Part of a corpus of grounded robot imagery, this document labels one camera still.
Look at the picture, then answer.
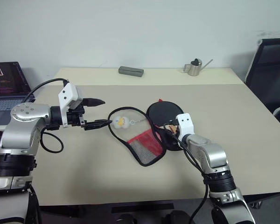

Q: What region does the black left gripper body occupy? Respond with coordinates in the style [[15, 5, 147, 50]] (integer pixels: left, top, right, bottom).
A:
[[67, 105, 87, 127]]

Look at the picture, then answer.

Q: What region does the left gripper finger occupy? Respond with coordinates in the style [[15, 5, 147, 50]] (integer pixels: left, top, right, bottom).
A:
[[81, 119, 113, 132], [82, 98, 106, 108]]

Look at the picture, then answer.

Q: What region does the white duck plush charm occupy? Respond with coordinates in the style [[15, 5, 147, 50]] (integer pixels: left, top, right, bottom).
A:
[[113, 115, 147, 129]]

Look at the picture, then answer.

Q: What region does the black table tennis paddle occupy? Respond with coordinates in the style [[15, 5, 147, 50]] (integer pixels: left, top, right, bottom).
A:
[[147, 101, 182, 136]]

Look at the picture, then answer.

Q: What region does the black red paddle case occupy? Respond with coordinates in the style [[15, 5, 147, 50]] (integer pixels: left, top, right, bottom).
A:
[[108, 98, 189, 167]]

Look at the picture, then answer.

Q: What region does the grey rectangular box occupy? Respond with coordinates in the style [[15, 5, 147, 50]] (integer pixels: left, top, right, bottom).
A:
[[118, 66, 144, 78]]

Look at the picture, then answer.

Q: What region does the beige table cover sheet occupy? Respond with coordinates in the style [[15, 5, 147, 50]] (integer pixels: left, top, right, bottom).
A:
[[25, 84, 280, 207]]

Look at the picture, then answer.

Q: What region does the metal watering can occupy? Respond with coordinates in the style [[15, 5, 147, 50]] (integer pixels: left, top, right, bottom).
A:
[[182, 58, 214, 77]]

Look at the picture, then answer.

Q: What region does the open laptop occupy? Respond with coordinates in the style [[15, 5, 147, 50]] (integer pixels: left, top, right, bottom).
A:
[[0, 62, 36, 126]]

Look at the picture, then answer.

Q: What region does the dark rounded shape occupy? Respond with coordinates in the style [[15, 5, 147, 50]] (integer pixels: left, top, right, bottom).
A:
[[162, 210, 190, 224], [116, 211, 136, 224]]

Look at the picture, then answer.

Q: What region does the black office chair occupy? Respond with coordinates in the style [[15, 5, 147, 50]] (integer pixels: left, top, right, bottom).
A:
[[244, 38, 280, 134]]

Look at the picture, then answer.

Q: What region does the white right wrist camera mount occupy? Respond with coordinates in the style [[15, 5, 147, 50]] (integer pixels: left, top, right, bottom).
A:
[[176, 113, 193, 139]]

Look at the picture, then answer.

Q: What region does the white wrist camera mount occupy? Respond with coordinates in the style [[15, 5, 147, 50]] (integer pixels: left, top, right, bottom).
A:
[[176, 113, 193, 139], [58, 83, 84, 128]]

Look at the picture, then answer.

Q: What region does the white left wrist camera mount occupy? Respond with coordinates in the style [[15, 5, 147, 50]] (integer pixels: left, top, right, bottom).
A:
[[58, 83, 84, 128]]

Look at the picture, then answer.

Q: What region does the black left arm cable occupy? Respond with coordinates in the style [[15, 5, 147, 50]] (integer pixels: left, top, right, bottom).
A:
[[25, 78, 70, 154]]

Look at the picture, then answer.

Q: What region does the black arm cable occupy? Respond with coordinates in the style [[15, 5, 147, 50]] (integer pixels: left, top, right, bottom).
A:
[[25, 78, 70, 154], [164, 119, 215, 224]]

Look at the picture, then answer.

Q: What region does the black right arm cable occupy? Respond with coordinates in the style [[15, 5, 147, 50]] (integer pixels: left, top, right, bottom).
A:
[[164, 119, 215, 224]]

